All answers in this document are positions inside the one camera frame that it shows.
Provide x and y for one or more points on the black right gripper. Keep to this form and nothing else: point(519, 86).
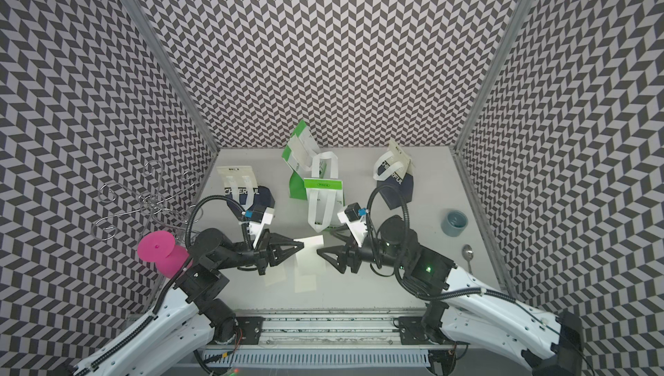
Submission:
point(352, 249)

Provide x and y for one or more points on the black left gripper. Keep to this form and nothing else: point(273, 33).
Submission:
point(277, 254)

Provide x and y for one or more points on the cream receipt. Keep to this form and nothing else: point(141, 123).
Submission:
point(308, 261)
point(274, 275)
point(304, 282)

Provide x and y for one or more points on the green white bag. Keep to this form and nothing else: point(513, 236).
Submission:
point(298, 155)
point(324, 189)

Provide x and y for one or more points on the green white bag front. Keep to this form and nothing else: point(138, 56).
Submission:
point(298, 155)

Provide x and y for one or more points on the navy cream cheerful bag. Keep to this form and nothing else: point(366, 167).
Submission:
point(395, 168)
point(240, 184)

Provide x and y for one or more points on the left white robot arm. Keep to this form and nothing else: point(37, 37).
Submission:
point(188, 313)

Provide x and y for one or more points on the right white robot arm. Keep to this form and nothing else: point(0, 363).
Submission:
point(459, 307)

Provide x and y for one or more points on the pink plastic cup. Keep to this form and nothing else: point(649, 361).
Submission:
point(161, 249)

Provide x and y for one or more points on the grey blue cup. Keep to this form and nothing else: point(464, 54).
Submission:
point(454, 223)

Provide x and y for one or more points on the metal spoon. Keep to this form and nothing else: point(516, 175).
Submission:
point(468, 255)

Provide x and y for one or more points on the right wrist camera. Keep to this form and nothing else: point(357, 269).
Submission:
point(354, 217)

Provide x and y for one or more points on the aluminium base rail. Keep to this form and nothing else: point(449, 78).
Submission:
point(355, 330)

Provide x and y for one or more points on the silver wire stand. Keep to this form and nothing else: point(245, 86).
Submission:
point(153, 207)

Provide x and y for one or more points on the white vented cable duct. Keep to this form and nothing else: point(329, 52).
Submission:
point(314, 359)

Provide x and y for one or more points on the aluminium corner post left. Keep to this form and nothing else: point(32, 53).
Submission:
point(148, 33)

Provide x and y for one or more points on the aluminium corner post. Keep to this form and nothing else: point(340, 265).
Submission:
point(513, 28)
point(148, 33)

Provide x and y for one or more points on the aluminium corner post right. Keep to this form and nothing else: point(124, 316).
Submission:
point(513, 28)

